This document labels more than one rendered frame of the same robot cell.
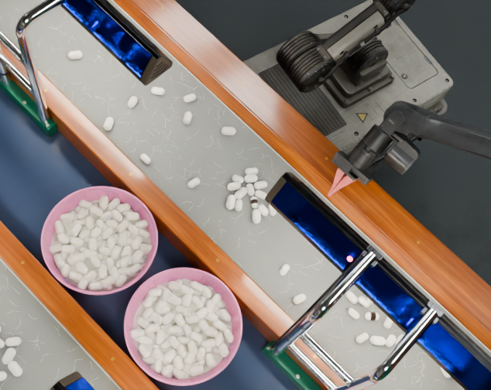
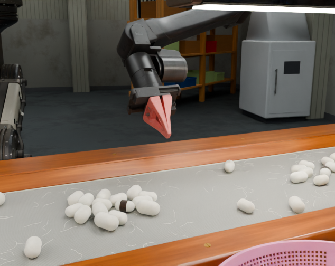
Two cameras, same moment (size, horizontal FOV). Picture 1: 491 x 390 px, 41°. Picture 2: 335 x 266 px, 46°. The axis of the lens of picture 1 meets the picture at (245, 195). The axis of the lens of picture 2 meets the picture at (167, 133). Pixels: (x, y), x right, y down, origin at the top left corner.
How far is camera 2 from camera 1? 1.32 m
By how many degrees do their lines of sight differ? 61
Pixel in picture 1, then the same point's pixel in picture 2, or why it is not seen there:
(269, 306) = (310, 217)
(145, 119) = not seen: outside the picture
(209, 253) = (188, 250)
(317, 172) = (124, 160)
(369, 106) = not seen: hidden behind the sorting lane
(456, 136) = (182, 19)
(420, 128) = (159, 27)
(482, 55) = not seen: hidden behind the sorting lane
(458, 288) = (297, 134)
